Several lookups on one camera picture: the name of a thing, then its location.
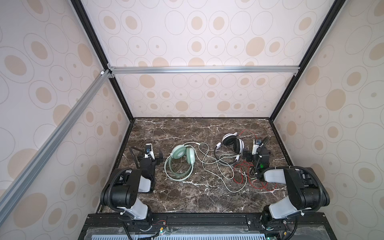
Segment mint green headphones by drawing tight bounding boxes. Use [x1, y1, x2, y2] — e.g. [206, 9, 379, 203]
[164, 145, 196, 182]

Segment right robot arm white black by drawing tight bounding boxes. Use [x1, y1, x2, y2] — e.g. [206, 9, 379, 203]
[243, 147, 331, 225]

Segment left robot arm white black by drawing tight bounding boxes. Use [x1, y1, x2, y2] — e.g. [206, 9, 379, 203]
[100, 152, 164, 222]

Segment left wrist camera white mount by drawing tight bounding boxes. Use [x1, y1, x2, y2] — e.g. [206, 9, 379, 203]
[145, 144, 155, 161]

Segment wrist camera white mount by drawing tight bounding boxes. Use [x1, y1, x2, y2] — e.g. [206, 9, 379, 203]
[145, 144, 155, 161]
[252, 139, 262, 155]

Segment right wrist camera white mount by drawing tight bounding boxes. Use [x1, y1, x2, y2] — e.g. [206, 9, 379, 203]
[252, 139, 262, 155]

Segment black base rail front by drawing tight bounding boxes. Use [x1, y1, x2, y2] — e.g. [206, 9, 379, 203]
[79, 213, 337, 240]

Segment aluminium rail back wall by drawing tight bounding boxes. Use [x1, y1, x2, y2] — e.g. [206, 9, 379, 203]
[111, 66, 300, 75]

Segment aluminium rail wall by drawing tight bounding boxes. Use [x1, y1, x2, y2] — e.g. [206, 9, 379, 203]
[1, 69, 112, 225]
[111, 66, 300, 75]

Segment aluminium rail left wall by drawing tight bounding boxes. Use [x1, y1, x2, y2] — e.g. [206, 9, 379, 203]
[1, 69, 112, 225]

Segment black frame post left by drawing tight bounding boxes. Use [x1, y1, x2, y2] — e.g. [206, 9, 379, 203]
[71, 0, 135, 121]

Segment black frame post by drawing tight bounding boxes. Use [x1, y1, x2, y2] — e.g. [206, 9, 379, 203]
[270, 0, 347, 122]
[71, 0, 135, 121]

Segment black frame post right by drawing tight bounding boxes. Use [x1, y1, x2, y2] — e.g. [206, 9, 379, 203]
[270, 0, 347, 122]

